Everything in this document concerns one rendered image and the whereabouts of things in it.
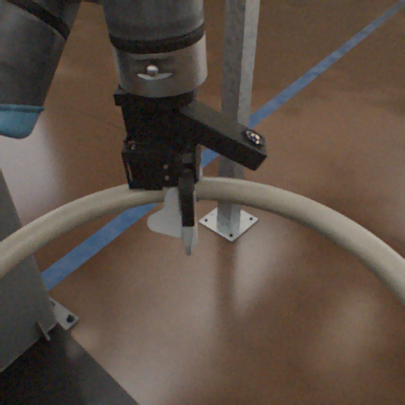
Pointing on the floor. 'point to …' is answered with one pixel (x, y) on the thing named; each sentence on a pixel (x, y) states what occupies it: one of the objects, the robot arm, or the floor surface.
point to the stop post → (236, 106)
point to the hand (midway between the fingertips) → (197, 221)
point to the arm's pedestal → (24, 295)
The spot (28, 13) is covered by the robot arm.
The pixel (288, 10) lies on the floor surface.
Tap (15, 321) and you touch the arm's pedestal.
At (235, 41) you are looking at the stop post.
